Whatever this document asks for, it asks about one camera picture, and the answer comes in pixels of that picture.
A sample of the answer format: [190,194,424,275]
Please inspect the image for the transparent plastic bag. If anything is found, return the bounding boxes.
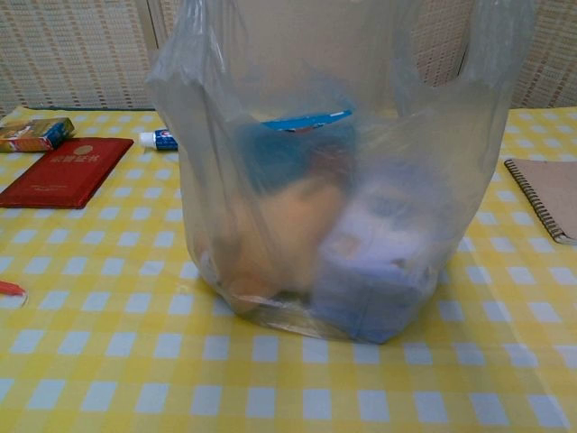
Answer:
[144,0,537,346]

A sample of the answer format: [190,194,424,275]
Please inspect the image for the red certificate book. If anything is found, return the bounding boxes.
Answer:
[0,137,135,210]

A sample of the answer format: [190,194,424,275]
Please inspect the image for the teal package inside bag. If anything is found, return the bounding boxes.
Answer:
[234,106,362,193]

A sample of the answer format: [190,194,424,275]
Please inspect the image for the blue white box inside bag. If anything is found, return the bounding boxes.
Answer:
[310,161,435,344]

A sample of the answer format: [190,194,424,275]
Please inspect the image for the orange item inside bag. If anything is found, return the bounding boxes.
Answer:
[215,180,337,319]

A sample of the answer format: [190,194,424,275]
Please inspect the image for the colourful small cardboard box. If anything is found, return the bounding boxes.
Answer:
[0,116,76,153]

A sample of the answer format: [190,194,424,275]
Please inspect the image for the brown spiral notebook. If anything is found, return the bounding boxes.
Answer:
[503,157,577,246]

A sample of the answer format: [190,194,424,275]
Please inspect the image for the yellow checked tablecloth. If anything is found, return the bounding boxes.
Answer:
[0,106,577,433]

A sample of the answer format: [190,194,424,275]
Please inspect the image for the woven beige folding screen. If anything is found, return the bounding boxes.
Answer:
[0,0,577,112]

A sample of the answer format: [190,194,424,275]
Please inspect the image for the white blue toothpaste tube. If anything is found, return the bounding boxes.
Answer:
[138,127,182,152]

